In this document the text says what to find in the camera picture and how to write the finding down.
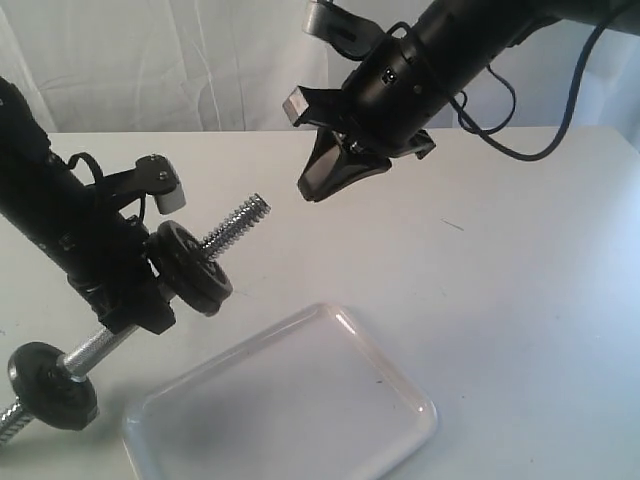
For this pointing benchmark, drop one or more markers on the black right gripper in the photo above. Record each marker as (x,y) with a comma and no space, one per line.
(337,161)

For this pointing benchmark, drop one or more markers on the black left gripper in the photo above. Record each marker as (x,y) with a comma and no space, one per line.
(104,258)

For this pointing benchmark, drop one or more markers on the chrome threaded dumbbell bar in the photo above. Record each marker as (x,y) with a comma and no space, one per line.
(87,355)

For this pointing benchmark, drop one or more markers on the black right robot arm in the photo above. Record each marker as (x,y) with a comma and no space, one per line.
(406,74)

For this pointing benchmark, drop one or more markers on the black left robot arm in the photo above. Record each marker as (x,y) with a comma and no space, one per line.
(71,210)

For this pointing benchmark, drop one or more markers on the black far weight plate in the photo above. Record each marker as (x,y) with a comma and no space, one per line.
(184,268)

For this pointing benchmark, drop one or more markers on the black weight plate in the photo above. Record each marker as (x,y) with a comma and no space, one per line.
(47,392)
(184,268)

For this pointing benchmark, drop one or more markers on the black near weight plate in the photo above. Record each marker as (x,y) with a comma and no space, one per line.
(47,392)

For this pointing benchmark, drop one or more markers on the white rectangular tray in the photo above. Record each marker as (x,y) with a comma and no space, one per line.
(312,397)

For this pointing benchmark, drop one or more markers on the white backdrop curtain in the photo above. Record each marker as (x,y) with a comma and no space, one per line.
(103,66)

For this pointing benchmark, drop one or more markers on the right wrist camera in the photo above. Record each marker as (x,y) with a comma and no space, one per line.
(316,107)

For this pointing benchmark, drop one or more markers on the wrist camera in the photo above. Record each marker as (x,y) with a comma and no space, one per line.
(316,107)
(156,176)

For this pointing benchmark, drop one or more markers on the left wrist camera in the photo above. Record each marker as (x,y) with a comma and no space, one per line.
(156,176)

